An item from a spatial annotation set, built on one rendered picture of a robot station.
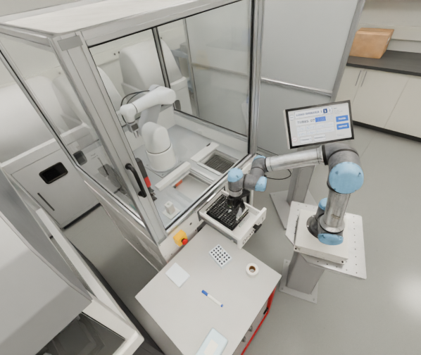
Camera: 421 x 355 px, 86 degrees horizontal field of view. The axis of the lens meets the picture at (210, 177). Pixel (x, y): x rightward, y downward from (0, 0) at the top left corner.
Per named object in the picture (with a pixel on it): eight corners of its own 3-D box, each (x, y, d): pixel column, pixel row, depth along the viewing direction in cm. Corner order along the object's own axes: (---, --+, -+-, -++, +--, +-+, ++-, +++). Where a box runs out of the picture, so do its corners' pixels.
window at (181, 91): (248, 153, 174) (253, -5, 107) (165, 230, 131) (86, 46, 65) (248, 153, 174) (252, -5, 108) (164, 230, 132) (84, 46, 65)
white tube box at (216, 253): (232, 260, 139) (231, 258, 136) (222, 269, 135) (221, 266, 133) (219, 246, 146) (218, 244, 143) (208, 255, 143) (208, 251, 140)
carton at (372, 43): (386, 52, 319) (395, 29, 300) (379, 59, 304) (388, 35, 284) (354, 48, 341) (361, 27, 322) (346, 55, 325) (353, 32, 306)
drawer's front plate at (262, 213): (265, 218, 151) (266, 208, 144) (239, 250, 137) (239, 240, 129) (262, 217, 152) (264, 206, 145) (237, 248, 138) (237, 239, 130)
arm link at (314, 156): (354, 131, 99) (250, 153, 125) (357, 146, 92) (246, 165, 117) (357, 151, 105) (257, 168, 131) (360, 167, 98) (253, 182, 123)
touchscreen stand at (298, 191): (327, 223, 236) (362, 144, 166) (284, 229, 235) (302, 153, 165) (306, 189, 272) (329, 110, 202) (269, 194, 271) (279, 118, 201)
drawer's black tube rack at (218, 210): (248, 215, 152) (248, 208, 148) (232, 233, 144) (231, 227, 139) (222, 199, 164) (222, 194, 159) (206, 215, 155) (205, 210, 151)
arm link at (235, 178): (242, 178, 108) (225, 176, 111) (242, 194, 116) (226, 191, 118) (246, 167, 114) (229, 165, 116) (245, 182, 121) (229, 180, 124)
